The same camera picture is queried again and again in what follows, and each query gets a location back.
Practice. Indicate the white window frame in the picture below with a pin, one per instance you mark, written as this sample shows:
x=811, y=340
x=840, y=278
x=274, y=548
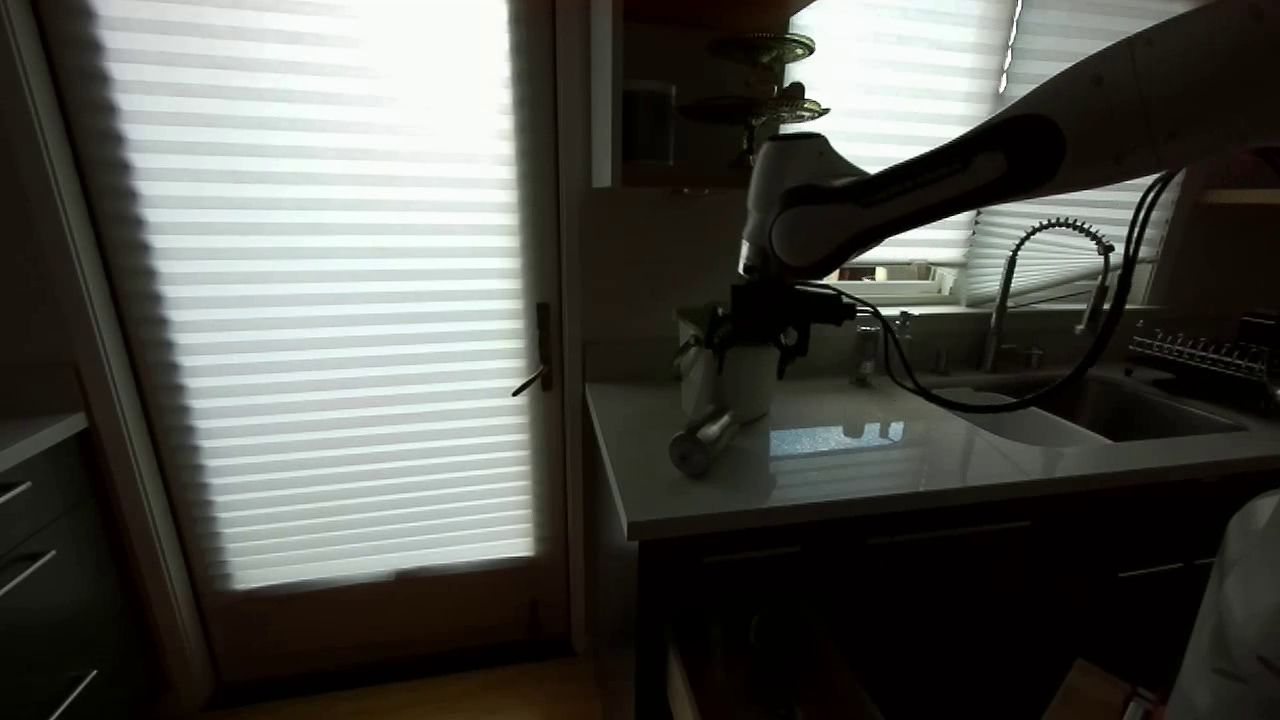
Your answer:
x=920, y=286

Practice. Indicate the dark blue drawer cabinet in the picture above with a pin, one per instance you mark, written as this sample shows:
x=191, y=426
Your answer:
x=55, y=603

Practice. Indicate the white pleated window blind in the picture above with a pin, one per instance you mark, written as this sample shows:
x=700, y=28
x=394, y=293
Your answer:
x=1040, y=200
x=920, y=65

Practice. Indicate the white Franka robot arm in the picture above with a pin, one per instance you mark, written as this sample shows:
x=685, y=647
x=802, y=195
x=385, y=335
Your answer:
x=932, y=180

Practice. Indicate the glass dish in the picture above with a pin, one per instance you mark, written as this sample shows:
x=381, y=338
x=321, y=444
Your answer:
x=767, y=44

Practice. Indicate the silver metal cylinder cup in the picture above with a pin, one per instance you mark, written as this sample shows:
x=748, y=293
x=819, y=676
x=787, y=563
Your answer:
x=698, y=449

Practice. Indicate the kitchen island with white counter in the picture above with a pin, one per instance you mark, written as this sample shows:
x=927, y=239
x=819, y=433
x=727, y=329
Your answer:
x=932, y=603

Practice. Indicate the wooden wall shelf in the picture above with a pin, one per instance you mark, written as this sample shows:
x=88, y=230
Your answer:
x=665, y=179

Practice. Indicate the spring neck kitchen faucet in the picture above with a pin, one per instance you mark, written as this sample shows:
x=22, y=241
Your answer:
x=997, y=320

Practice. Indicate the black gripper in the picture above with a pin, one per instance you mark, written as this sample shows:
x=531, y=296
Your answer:
x=767, y=320

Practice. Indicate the dark footed dish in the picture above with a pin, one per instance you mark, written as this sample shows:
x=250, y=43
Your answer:
x=794, y=106

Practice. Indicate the brown wooden object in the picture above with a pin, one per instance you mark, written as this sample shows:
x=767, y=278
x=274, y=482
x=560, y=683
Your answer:
x=1093, y=695

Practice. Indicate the dark dish rack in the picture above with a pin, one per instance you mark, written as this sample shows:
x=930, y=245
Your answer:
x=1200, y=356

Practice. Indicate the white kitchen sink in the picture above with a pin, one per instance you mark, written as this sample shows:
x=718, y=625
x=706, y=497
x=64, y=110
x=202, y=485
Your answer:
x=1135, y=415

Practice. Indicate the white bin with green lid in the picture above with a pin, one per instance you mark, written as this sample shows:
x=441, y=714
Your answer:
x=759, y=390

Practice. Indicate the wooden shelf unit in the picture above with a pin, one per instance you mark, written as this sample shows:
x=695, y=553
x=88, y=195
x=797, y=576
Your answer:
x=1247, y=197

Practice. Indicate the door with pleated blind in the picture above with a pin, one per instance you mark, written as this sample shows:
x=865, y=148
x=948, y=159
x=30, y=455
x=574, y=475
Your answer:
x=321, y=293

